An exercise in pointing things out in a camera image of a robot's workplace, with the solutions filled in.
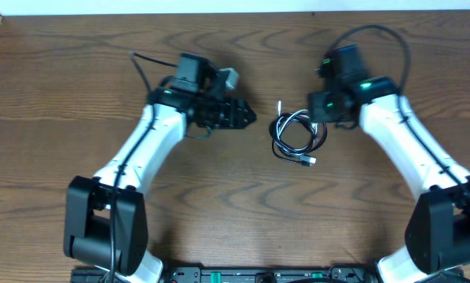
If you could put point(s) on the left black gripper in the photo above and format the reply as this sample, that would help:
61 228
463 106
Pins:
218 112

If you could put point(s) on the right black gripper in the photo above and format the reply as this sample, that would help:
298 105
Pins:
319 108

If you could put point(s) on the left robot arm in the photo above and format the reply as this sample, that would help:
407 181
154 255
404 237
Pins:
105 223

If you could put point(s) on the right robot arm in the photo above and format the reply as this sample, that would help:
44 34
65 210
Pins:
437 237

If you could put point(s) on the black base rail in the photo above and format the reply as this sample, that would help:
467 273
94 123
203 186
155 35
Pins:
191 274

